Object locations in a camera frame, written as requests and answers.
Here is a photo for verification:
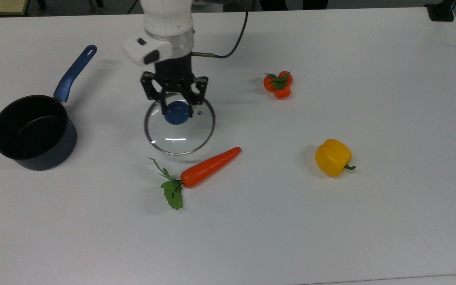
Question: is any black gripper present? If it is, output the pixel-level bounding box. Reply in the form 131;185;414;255
140;53;209;118

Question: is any glass lid with blue knob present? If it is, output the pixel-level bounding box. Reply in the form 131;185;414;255
144;92;216;156

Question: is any orange toy carrot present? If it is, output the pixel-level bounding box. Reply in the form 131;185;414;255
148;147;242;211

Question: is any orange toy tangerine cluster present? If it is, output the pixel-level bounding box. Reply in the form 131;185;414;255
263;71;293;100

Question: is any yellow toy bell pepper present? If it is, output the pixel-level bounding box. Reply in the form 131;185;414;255
315;139;356;177

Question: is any black stand base clamp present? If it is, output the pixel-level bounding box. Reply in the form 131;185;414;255
425;0;456;22

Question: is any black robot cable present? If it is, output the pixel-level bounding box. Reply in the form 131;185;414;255
192;2;249;59

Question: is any dark saucepan with blue handle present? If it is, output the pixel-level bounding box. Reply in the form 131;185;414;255
0;45;98;171

